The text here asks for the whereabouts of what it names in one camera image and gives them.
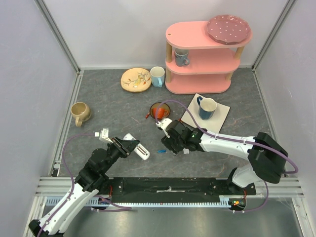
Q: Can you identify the pink polka dot plate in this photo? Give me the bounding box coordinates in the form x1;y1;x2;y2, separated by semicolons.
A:
206;15;251;45

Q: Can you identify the orange cup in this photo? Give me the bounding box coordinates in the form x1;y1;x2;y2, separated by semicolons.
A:
152;108;169;120

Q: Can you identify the white cable duct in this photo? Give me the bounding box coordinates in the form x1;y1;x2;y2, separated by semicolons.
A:
45;195;245;208

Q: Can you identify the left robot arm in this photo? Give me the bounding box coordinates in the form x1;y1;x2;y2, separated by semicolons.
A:
29;137;140;237

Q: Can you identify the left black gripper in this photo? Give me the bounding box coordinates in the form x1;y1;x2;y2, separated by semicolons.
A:
101;136;140;173

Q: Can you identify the light blue mug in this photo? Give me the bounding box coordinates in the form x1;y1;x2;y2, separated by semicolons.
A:
150;66;165;88

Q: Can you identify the beige ceramic mug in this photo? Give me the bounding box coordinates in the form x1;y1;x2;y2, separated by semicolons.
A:
71;102;92;127

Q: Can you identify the dark blue mug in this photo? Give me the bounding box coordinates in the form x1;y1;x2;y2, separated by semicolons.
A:
197;96;217;120

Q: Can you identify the grey mug on shelf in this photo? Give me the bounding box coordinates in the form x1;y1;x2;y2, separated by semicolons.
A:
174;48;190;67

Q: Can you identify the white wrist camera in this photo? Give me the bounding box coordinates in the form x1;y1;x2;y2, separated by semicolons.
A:
156;118;173;138
94;128;112;143

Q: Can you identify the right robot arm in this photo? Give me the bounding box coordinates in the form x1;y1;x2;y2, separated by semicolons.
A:
157;118;288;195

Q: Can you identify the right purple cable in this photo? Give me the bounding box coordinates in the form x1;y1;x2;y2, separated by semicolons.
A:
155;99;299;213

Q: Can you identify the pink three-tier shelf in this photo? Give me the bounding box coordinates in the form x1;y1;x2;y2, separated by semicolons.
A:
165;21;252;94

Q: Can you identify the yellow floral plate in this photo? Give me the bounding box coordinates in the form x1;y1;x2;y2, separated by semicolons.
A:
120;67;152;93

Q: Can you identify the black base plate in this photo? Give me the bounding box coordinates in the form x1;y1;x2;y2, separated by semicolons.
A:
98;177;256;203

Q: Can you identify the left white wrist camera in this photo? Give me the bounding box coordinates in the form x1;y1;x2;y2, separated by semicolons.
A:
94;128;112;143

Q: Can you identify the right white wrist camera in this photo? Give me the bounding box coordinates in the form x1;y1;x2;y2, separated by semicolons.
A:
156;118;173;138

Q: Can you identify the white remote control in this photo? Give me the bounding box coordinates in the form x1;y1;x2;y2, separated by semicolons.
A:
123;133;150;160

